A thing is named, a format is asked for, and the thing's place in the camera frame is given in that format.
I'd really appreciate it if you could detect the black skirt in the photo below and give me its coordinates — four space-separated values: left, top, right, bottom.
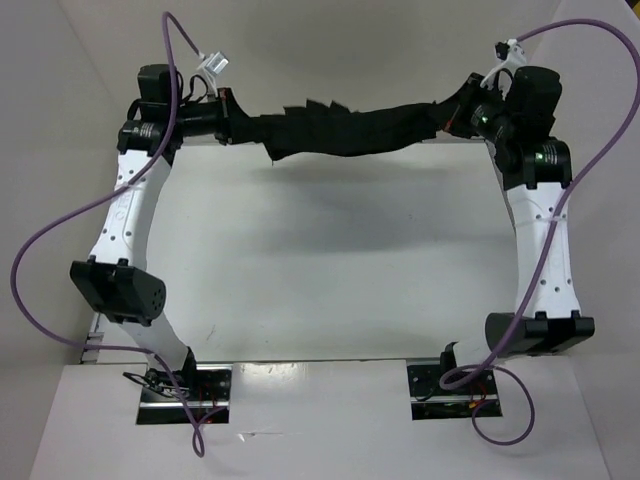
219 87 474 161

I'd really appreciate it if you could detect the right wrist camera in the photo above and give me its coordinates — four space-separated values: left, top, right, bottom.
480 39 528 89

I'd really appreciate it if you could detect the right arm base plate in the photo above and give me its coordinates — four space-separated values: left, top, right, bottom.
406 360 502 421

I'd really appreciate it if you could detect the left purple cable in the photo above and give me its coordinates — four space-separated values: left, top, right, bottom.
9 13 226 459

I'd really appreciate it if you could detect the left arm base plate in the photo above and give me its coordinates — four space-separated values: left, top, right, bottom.
123 363 232 425

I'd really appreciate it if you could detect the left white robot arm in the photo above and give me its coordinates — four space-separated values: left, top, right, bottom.
70 64 221 400

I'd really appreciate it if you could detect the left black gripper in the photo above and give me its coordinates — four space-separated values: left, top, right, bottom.
171 88 270 147

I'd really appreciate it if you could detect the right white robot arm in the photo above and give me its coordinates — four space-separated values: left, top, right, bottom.
438 66 595 393

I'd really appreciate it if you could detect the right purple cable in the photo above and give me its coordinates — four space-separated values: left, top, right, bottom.
439 17 640 445

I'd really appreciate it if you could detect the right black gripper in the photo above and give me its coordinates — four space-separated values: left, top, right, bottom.
428 72 517 145

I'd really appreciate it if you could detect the purple cable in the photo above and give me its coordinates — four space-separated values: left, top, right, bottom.
9 13 226 459
439 17 640 445

